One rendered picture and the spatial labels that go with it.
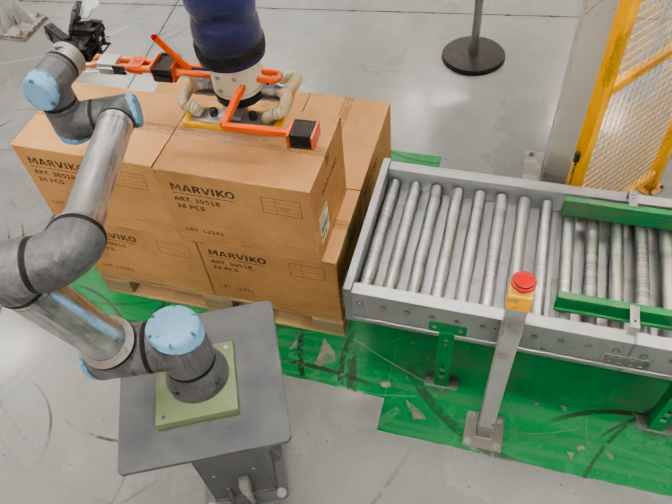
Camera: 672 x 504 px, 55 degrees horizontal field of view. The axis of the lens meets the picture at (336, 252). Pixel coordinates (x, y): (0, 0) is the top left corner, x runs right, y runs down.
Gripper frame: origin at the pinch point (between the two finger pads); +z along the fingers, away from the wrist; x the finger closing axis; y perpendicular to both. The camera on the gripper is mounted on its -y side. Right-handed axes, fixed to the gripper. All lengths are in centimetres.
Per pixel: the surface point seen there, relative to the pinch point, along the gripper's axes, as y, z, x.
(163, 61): 0.9, 22.5, -31.8
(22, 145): -60, 6, -63
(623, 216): 166, 40, -98
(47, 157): -51, 5, -67
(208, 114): 18.1, 12.2, -44.0
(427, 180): 89, 50, -102
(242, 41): 34.9, 14.6, -16.0
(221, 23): 30.3, 12.8, -9.1
